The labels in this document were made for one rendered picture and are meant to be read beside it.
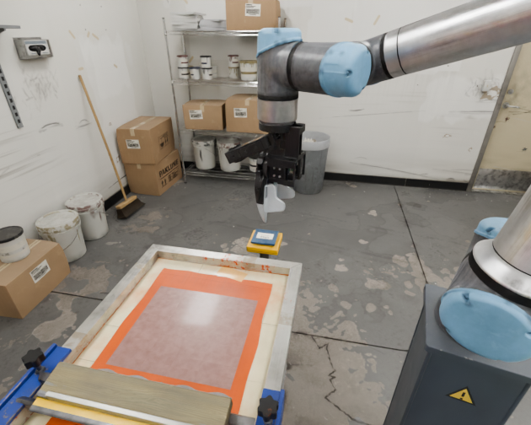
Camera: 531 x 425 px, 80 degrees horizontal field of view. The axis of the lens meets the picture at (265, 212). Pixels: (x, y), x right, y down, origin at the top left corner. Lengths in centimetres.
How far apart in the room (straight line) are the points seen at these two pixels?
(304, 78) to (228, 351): 71
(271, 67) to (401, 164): 382
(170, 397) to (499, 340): 59
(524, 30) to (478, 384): 60
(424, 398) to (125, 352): 74
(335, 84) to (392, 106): 360
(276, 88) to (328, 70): 11
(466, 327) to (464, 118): 386
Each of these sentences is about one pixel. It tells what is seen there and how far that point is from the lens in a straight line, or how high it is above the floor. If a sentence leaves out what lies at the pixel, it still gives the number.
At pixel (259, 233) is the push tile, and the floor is 97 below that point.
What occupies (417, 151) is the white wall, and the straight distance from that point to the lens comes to 430.
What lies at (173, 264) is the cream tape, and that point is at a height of 96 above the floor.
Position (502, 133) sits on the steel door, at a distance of 458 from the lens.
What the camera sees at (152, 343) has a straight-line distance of 101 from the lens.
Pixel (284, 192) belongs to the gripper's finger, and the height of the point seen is 140.
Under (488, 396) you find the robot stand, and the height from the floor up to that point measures 111.
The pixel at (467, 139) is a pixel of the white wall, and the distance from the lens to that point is 440.
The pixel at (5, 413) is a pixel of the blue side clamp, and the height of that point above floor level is 100.
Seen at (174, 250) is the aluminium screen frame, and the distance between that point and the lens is 126.
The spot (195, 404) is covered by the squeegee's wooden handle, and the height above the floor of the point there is 106.
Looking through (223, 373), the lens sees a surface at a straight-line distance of 91.
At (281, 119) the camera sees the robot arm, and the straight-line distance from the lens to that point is 59.
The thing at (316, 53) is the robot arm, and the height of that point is 168.
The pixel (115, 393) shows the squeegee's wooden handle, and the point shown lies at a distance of 82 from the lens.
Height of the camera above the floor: 171
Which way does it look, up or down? 30 degrees down
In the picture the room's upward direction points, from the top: straight up
